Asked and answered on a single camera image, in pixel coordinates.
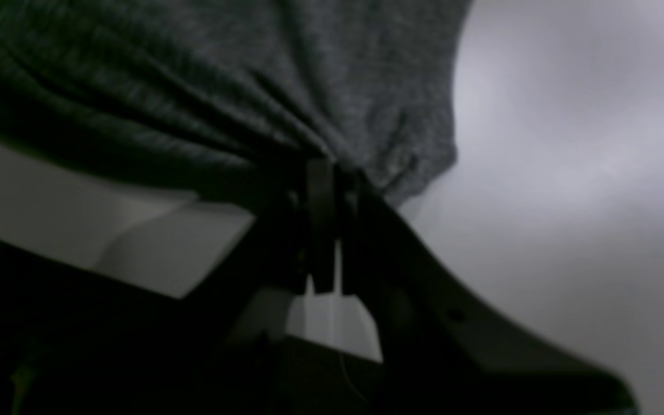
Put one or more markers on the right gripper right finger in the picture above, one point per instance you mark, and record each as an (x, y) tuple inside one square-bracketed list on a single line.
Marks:
[(445, 350)]

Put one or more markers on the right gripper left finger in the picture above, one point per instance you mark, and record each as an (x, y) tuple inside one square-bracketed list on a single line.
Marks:
[(72, 342)]

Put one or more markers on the dark grey t-shirt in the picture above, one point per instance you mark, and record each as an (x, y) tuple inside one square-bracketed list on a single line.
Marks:
[(232, 98)]

